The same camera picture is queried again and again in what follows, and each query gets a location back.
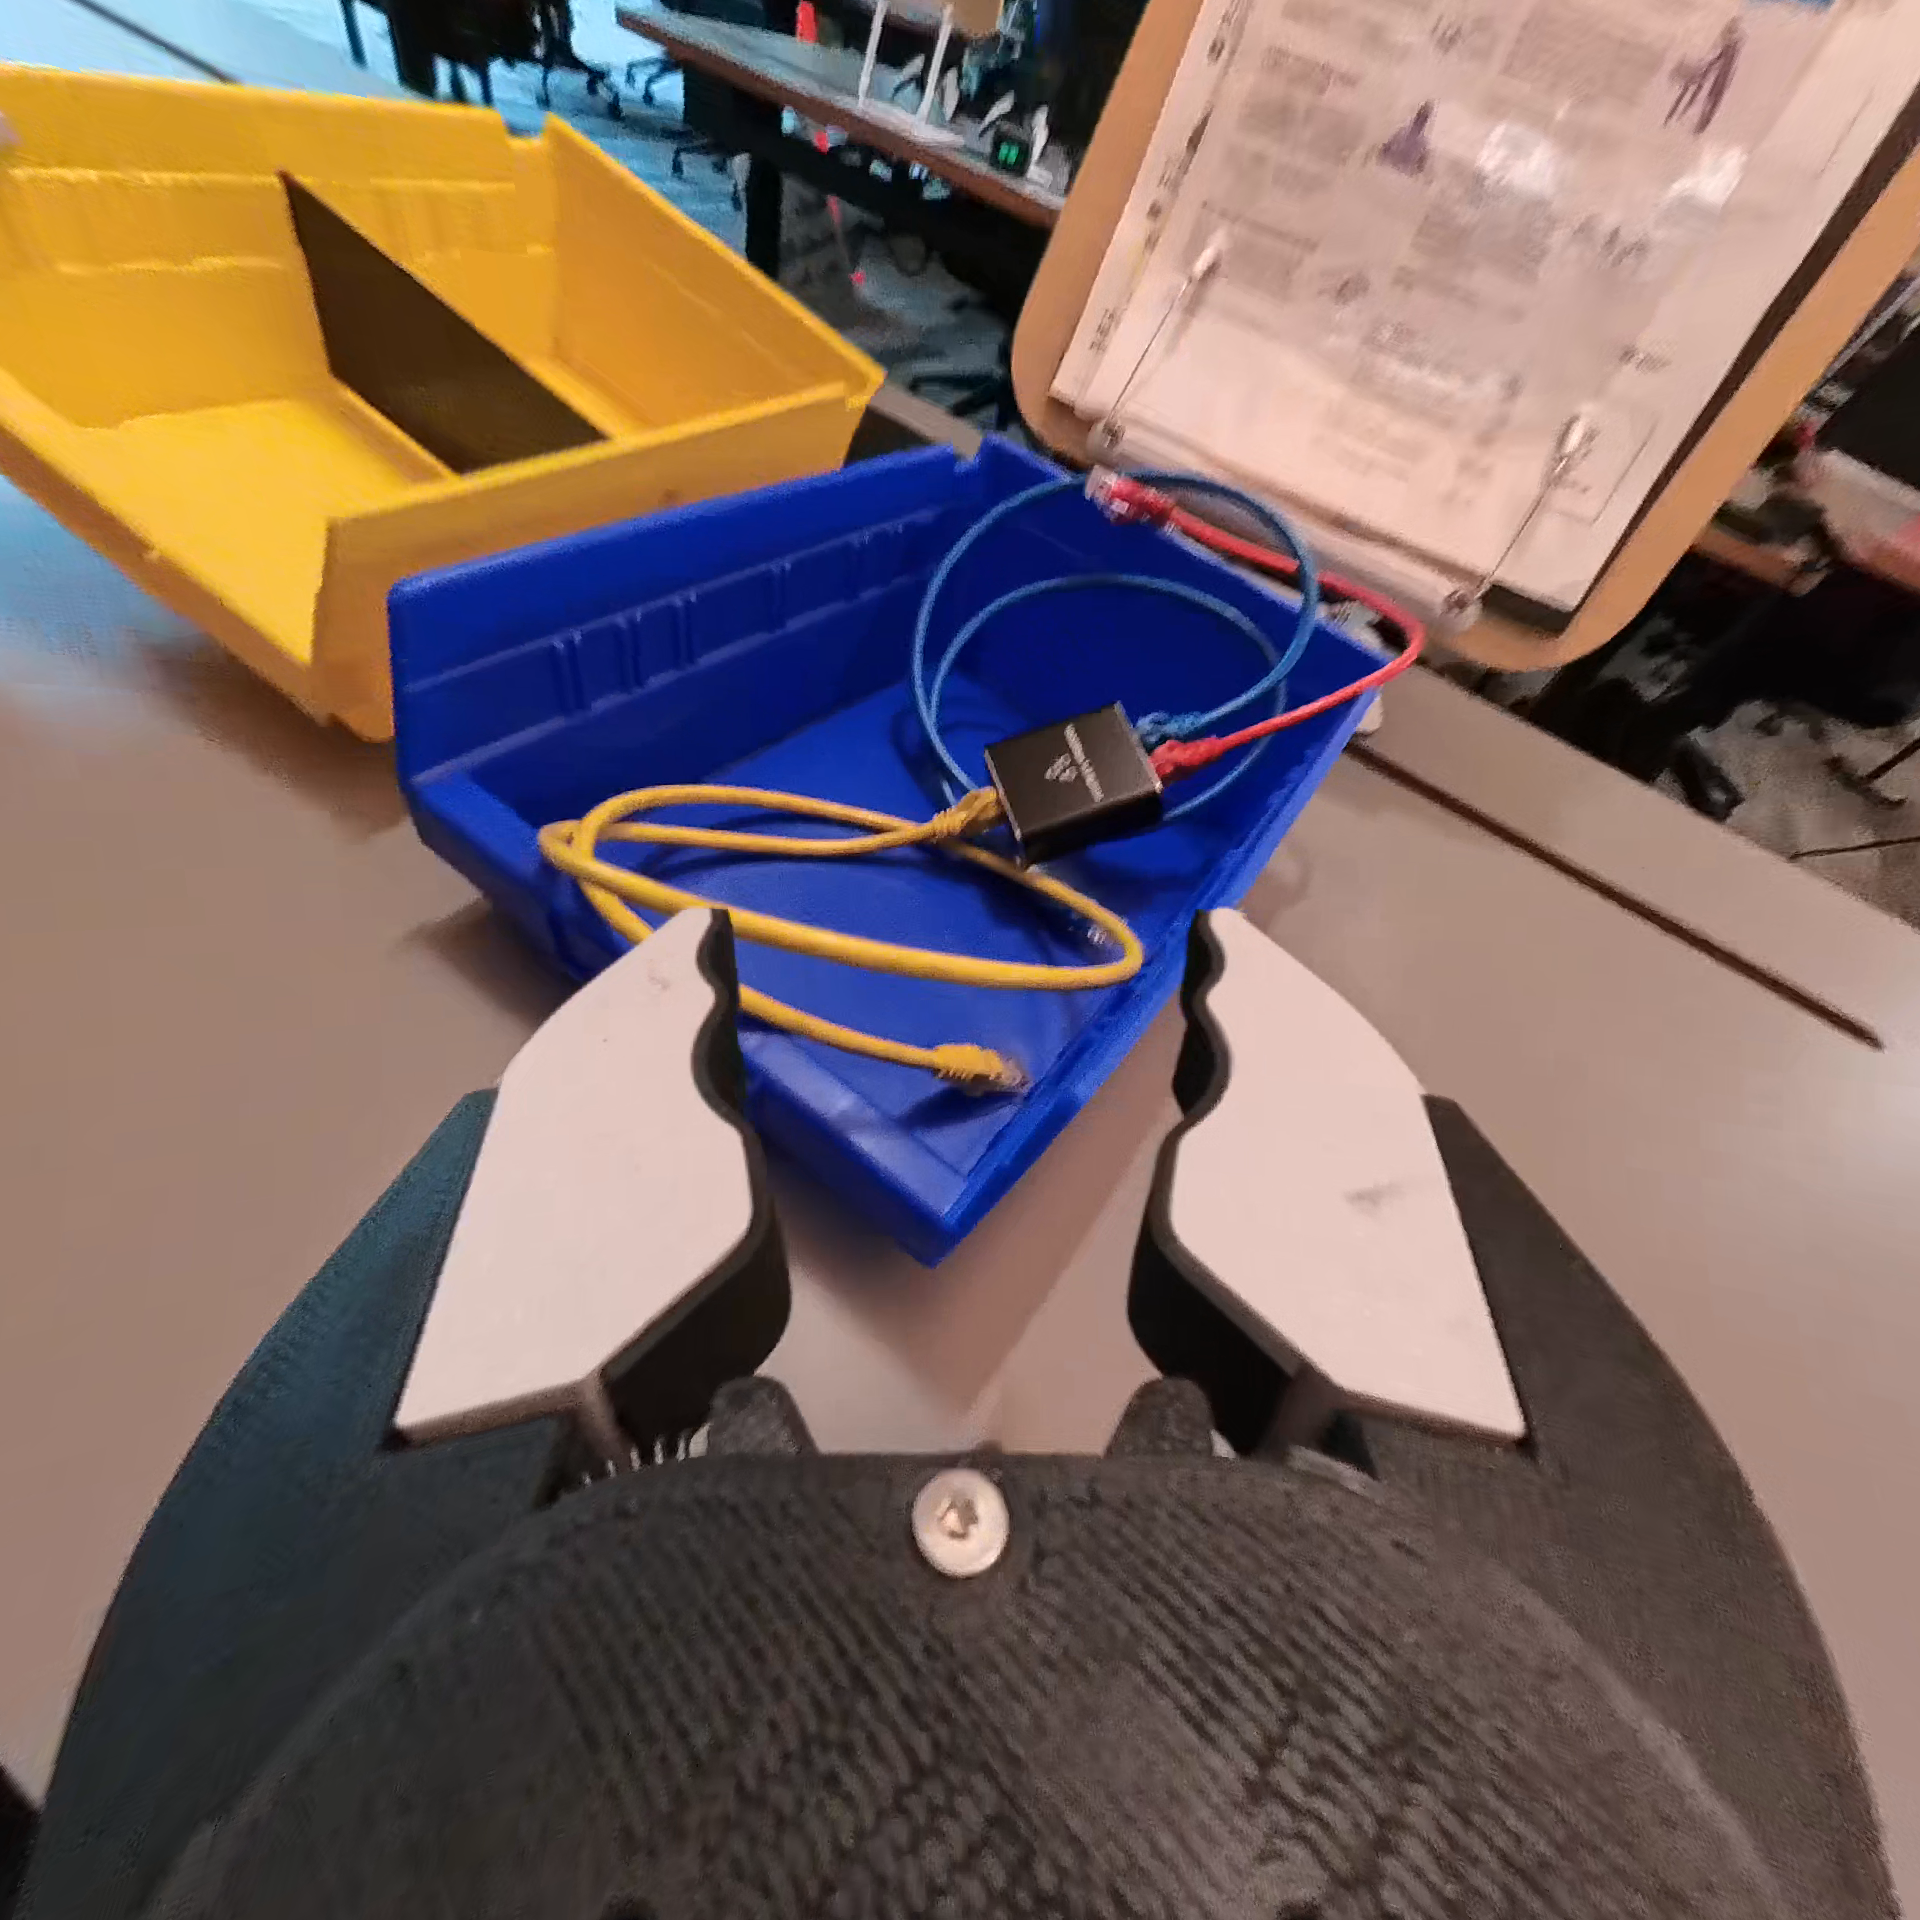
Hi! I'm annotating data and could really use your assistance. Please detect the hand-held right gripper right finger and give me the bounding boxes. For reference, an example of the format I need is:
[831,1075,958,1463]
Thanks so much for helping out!
[1128,903,1533,1454]

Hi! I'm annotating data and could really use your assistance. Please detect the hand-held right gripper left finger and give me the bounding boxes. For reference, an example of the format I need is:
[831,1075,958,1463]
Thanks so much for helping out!
[391,903,792,1450]

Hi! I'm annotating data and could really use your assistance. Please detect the yellow network cable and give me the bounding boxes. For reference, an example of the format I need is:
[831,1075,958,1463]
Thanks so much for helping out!
[536,781,1153,1098]

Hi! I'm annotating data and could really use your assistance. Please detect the blue plastic bin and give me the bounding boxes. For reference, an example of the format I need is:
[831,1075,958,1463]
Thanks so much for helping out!
[387,434,1391,1270]

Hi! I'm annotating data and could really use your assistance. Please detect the red network cable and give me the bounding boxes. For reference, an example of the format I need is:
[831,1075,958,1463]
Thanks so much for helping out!
[1082,468,1431,776]

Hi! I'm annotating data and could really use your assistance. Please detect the black network splitter box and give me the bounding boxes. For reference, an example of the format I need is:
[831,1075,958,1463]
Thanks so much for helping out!
[982,699,1171,868]

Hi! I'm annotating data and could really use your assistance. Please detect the blue network cable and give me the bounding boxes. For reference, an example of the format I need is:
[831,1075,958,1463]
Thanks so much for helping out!
[906,468,1322,830]

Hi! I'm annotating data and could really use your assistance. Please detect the grey desk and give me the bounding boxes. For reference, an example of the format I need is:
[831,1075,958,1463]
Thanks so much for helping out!
[0,381,1920,1787]

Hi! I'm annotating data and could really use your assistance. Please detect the yellow plastic bin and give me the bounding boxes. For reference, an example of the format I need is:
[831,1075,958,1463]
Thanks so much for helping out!
[0,65,888,743]

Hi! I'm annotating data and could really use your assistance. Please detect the black bin divider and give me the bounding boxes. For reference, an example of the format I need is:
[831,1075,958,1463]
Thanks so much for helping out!
[282,171,612,475]

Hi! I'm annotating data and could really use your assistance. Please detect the printed instruction sheet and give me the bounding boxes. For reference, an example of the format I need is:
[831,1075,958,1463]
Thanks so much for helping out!
[1051,0,1908,613]

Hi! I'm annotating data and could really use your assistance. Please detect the wooden document stand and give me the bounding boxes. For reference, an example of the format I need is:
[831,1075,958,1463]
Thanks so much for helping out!
[1012,0,1920,674]

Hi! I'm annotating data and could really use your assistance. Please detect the background work table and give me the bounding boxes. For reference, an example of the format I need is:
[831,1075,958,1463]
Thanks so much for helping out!
[614,0,1087,229]

